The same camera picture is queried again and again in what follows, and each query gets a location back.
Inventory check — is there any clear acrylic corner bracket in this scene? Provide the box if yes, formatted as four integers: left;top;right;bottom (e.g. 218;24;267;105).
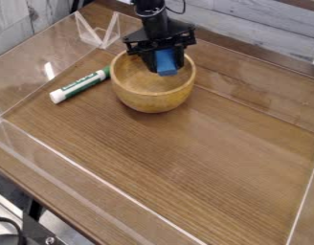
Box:
73;11;121;50

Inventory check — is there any blue rectangular block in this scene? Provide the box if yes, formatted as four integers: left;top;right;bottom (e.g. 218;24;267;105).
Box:
156;49;178;77

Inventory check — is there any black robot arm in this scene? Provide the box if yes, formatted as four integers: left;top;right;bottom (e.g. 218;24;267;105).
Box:
123;0;196;77

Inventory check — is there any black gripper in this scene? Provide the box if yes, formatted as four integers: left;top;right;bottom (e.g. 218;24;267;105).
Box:
123;8;196;73

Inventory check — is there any black metal base plate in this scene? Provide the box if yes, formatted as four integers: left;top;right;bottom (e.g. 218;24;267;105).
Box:
21;213;68;245

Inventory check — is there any green and white marker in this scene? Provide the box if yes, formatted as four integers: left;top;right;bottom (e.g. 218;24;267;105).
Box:
49;66;109;104

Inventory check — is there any clear acrylic front barrier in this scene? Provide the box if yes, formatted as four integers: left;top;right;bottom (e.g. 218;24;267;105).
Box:
0;118;207;245

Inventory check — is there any brown wooden bowl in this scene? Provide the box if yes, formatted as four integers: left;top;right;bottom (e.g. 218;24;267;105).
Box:
109;52;196;114

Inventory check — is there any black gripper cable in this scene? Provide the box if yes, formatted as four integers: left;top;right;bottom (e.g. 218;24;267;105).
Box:
164;0;187;15

